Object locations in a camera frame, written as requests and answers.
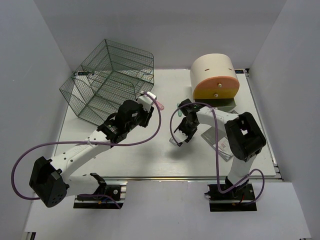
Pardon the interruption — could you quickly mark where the yellow drawer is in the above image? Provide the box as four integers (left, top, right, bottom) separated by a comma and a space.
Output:
193, 88, 238, 99

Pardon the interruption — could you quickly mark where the grey bottom drawer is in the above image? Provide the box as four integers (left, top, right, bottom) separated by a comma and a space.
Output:
194, 98, 237, 112

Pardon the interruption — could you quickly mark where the grey setup guide booklet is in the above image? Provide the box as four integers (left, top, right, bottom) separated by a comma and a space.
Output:
200, 109, 238, 163

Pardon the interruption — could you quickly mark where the orange top drawer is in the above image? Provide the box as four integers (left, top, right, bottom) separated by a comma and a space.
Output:
193, 76, 240, 90

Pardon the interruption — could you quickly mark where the cream round drawer box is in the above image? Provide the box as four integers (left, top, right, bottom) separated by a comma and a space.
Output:
189, 53, 238, 95

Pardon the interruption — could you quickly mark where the green correction tape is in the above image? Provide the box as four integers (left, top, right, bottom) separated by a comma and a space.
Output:
176, 103, 182, 117

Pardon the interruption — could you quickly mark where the pink correction tape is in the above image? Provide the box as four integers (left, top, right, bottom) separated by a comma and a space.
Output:
156, 101, 165, 111

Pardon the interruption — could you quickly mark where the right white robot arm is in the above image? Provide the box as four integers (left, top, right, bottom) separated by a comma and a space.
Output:
169, 99, 267, 200

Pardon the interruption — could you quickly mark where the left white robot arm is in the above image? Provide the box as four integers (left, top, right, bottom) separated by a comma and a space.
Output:
29, 95, 154, 208

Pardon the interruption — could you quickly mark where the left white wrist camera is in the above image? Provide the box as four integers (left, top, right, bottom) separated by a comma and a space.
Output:
136, 91, 157, 113

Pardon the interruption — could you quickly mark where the green wire mesh organizer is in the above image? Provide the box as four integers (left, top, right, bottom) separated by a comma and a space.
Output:
59, 39, 155, 126

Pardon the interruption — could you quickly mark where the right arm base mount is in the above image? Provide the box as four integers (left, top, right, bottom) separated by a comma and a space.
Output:
204, 177, 260, 212

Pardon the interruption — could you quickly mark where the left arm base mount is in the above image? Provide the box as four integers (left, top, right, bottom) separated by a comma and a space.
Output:
73, 173, 127, 210

